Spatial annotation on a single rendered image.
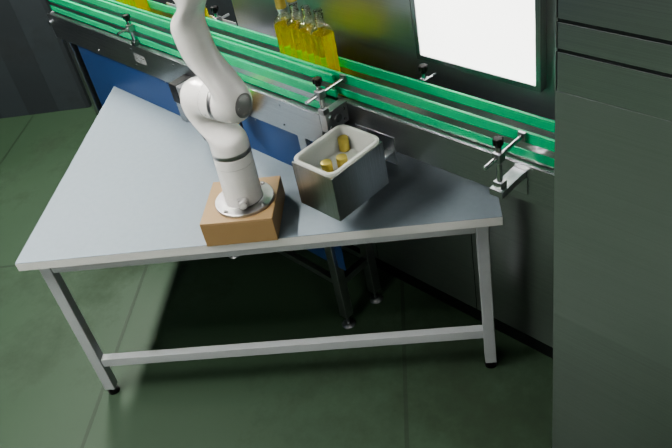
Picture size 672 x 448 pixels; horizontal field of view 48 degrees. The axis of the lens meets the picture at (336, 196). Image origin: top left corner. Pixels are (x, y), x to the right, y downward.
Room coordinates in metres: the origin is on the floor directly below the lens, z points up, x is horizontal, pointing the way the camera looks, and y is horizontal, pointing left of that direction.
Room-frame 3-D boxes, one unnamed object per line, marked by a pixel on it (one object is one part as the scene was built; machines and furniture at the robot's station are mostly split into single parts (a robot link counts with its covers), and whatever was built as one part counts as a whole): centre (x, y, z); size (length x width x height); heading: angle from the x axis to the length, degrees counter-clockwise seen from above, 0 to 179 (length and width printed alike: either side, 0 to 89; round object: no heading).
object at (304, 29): (2.24, -0.03, 1.16); 0.06 x 0.06 x 0.21; 38
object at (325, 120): (2.04, -0.05, 1.02); 0.09 x 0.04 x 0.07; 129
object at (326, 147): (1.88, -0.03, 0.97); 0.22 x 0.17 x 0.09; 129
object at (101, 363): (1.94, 0.29, 0.36); 1.51 x 0.09 x 0.71; 80
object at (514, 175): (1.53, -0.44, 1.07); 0.17 x 0.05 x 0.23; 129
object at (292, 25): (2.29, 0.01, 1.16); 0.06 x 0.06 x 0.21; 38
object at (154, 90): (2.76, 0.45, 0.84); 1.59 x 0.18 x 0.18; 39
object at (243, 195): (1.96, 0.28, 0.93); 0.19 x 0.19 x 0.18
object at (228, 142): (1.99, 0.31, 1.14); 0.19 x 0.12 x 0.24; 49
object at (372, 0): (2.09, -0.33, 1.32); 0.90 x 0.03 x 0.34; 39
